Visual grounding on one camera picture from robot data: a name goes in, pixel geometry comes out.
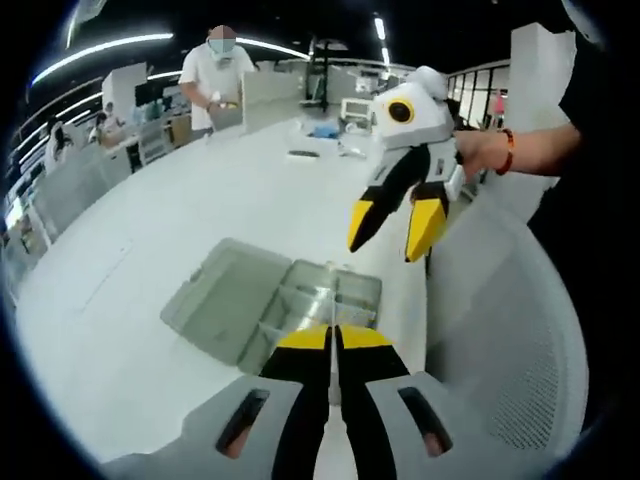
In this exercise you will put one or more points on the blue cloth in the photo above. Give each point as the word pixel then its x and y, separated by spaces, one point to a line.
pixel 325 131

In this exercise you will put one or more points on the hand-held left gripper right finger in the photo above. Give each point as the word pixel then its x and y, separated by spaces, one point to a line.
pixel 390 430

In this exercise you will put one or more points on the black tripod stand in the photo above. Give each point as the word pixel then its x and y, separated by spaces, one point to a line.
pixel 325 75

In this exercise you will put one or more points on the white and black oval device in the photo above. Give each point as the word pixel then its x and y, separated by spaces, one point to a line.
pixel 304 153

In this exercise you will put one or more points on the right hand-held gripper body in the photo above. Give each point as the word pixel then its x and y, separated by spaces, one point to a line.
pixel 425 120

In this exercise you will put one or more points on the person's right hand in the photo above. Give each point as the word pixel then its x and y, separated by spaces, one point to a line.
pixel 477 152

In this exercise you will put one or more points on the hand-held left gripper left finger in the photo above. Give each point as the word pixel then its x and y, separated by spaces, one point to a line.
pixel 210 430

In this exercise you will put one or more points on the white mesh office chair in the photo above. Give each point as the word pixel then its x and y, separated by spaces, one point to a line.
pixel 75 190

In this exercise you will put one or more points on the person's black shirt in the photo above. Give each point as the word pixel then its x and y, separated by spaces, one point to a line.
pixel 600 250

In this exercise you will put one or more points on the grey clear guide fixture box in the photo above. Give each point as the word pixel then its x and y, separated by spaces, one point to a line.
pixel 225 285

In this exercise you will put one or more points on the grey mesh office chair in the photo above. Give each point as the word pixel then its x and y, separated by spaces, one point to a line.
pixel 500 310

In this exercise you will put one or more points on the white box device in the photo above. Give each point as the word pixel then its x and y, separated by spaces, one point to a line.
pixel 357 110

